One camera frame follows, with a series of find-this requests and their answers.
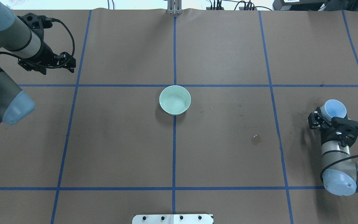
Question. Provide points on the black power strip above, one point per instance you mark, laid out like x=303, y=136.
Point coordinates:
x=233, y=8

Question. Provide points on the green ceramic bowl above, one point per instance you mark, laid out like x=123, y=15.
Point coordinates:
x=175, y=100

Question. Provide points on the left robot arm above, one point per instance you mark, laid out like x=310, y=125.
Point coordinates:
x=22, y=37

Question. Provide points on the light blue plastic cup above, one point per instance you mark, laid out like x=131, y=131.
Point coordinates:
x=333, y=108

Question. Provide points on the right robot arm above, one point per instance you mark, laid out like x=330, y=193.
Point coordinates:
x=339, y=173

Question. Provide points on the brown paper table cover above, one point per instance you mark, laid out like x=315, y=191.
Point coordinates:
x=99, y=149

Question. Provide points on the black equipment box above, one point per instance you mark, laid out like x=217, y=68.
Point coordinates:
x=315, y=5

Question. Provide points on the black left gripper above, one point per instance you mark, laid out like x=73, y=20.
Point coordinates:
x=45, y=52

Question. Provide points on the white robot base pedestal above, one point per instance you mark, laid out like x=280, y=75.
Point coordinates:
x=173, y=219

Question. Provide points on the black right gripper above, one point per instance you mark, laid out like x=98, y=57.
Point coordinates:
x=327, y=133

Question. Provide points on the aluminium frame post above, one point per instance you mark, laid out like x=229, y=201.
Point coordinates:
x=174, y=7

